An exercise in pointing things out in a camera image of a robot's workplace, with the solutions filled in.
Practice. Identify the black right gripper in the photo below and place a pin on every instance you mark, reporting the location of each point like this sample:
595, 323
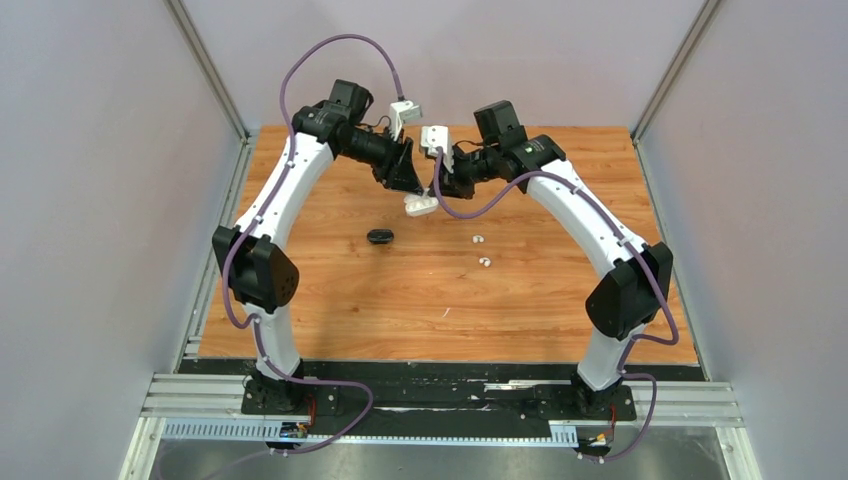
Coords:
452, 184

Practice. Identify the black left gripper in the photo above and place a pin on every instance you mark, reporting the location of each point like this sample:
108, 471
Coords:
396, 171

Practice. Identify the white earbud charging case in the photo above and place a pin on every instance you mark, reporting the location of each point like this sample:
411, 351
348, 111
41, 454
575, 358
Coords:
420, 205

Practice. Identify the black earbud charging case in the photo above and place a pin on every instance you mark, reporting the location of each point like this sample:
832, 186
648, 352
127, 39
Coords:
380, 236

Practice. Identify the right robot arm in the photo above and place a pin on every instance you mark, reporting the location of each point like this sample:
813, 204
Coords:
634, 276

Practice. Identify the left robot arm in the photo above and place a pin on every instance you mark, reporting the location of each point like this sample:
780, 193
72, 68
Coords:
258, 279

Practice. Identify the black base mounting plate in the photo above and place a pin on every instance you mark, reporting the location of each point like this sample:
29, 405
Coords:
422, 399

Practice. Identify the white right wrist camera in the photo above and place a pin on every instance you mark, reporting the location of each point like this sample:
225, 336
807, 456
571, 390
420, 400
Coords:
434, 138

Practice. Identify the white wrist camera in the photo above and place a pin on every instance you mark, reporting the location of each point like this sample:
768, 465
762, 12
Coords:
401, 112
434, 138

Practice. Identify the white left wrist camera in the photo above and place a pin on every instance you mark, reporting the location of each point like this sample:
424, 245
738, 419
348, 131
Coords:
401, 112

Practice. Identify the left aluminium corner post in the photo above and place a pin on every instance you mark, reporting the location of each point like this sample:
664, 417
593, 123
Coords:
191, 35

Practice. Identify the aluminium corner post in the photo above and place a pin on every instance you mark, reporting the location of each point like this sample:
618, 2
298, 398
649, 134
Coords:
695, 32
191, 35

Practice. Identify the right aluminium corner post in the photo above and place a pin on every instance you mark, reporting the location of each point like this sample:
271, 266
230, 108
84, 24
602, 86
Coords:
695, 32

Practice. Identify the aluminium frame rail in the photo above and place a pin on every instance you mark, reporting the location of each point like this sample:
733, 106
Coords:
679, 403

